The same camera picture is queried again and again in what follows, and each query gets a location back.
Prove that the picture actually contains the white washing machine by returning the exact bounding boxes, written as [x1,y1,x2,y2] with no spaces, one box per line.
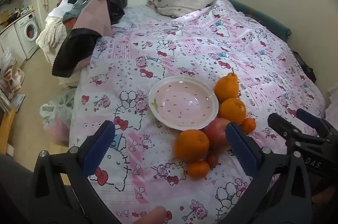
[14,14,40,59]

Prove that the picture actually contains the dark bag beside bed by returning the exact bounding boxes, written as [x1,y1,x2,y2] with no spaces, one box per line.
[292,51,316,83]

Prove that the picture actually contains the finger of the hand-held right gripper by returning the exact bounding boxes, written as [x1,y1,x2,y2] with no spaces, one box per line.
[267,113,321,158]
[296,108,338,138]

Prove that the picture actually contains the large orange with peel scar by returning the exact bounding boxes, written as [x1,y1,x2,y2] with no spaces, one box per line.
[219,98,247,125]

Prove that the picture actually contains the small mandarin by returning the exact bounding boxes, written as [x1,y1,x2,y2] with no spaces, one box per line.
[240,117,256,133]
[187,160,210,178]

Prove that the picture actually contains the wooden chair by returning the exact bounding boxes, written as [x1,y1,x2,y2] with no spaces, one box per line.
[0,93,25,148]

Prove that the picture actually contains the person's right hand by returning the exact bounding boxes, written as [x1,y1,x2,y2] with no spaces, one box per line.
[312,186,338,204]

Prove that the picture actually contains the large smooth orange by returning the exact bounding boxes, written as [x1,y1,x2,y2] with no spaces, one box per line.
[174,129,210,163]

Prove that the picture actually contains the small red tomato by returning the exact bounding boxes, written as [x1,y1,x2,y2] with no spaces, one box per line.
[205,151,218,167]

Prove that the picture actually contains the teal bed edge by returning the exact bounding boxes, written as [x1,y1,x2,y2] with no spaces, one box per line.
[228,0,292,42]

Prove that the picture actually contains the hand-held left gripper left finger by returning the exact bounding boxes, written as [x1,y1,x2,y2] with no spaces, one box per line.
[28,120,120,224]

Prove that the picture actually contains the pink cloth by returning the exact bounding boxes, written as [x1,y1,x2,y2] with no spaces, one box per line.
[71,0,113,37]

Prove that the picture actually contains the pink spotted bowl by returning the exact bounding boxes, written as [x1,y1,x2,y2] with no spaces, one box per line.
[148,76,219,132]

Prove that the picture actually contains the person's left hand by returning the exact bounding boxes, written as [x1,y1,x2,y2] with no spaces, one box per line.
[131,206,167,224]

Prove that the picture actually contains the white ruffled cloth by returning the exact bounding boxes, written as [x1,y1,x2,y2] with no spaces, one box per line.
[35,0,70,61]

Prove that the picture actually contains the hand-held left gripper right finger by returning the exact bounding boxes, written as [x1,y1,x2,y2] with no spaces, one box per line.
[225,122,313,224]

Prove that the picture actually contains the necked orange with stem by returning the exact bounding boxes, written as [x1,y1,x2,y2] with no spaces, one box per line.
[213,68,239,103]

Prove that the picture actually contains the white plastic bag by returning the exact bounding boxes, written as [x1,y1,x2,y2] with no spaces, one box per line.
[40,88,77,145]

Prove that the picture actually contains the pink cartoon printed blanket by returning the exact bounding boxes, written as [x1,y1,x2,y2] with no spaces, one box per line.
[69,0,326,224]

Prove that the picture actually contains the red apple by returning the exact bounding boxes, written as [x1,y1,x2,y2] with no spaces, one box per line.
[203,118,233,151]

